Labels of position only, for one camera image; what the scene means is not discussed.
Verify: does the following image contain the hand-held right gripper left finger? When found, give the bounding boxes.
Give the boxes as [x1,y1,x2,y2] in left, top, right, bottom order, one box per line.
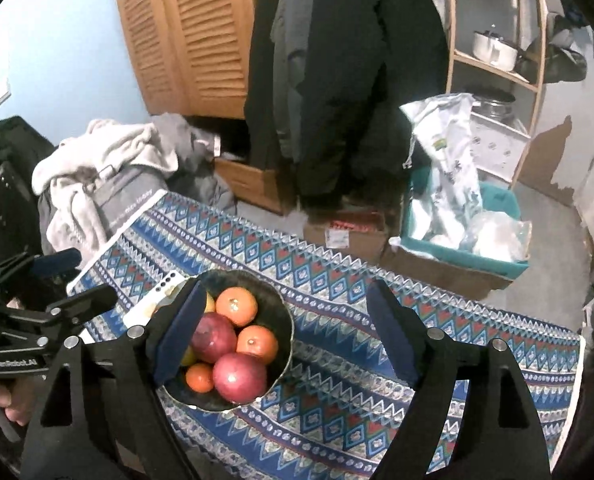
[21,280,209,480]

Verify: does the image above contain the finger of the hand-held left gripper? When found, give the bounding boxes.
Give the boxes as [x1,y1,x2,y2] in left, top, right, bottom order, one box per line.
[0,248,82,291]
[42,286,118,331]

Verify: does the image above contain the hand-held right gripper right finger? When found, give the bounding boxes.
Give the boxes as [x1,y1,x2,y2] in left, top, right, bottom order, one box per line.
[366,280,553,480]

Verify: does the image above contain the red apple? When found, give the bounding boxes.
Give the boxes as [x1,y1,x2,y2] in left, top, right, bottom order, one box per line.
[191,311,238,364]
[212,352,269,404]

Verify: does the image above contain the small orange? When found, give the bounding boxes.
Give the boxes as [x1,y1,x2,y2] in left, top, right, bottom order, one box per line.
[185,362,215,393]

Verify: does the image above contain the green glass bowl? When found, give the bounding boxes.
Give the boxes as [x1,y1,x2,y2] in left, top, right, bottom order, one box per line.
[161,269,296,413]

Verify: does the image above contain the person's left hand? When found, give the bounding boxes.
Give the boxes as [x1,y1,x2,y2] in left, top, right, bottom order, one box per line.
[0,375,42,427]

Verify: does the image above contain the white smartphone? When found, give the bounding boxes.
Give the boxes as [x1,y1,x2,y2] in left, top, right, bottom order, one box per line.
[124,270,189,332]

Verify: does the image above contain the blue patterned tablecloth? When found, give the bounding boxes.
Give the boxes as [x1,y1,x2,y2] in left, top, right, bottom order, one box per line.
[67,192,585,480]

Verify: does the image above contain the large cardboard box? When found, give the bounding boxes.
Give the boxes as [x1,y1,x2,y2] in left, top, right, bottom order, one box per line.
[381,239,519,302]

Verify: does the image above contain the black bag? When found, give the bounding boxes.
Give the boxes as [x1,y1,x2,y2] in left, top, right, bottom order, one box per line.
[0,116,58,273]

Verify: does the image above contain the cardboard box with red label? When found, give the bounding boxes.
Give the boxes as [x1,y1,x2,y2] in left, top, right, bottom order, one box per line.
[303,209,391,264]

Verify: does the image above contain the clear plastic bag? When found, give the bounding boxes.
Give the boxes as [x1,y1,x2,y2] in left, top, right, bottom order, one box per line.
[458,210,534,264]

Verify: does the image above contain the grey hoodie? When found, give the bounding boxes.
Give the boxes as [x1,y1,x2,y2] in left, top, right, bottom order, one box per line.
[152,112,239,211]

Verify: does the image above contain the wooden drawer box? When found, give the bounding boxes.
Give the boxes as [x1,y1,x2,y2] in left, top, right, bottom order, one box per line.
[213,157,289,217]

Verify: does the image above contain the teal plastic crate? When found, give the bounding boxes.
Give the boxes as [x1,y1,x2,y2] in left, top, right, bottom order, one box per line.
[401,167,531,281]

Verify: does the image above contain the white printed rice bag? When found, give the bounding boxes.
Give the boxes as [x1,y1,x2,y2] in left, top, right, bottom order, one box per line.
[399,92,484,252]

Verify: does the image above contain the white patterned box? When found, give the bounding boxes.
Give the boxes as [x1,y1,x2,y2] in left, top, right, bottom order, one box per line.
[470,112,531,184]

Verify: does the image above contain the steel pot with black lid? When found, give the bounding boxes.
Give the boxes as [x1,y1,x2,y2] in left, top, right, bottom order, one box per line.
[470,90,516,122]

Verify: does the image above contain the black coat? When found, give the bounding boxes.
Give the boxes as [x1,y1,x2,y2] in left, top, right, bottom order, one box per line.
[244,0,450,202]

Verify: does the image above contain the wooden louvered wardrobe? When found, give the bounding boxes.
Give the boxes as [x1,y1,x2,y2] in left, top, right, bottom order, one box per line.
[111,0,269,121]

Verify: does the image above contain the grey jacket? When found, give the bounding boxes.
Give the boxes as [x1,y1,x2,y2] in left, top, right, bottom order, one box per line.
[271,0,309,162]

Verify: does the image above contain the white pot with lid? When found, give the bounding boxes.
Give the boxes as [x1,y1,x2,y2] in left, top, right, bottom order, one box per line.
[472,25,521,72]

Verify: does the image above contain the grey backpack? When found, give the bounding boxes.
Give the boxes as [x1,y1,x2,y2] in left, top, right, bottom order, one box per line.
[524,25,589,87]

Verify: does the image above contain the wooden shelf unit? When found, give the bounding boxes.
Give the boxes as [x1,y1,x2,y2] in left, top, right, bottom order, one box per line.
[442,0,549,192]

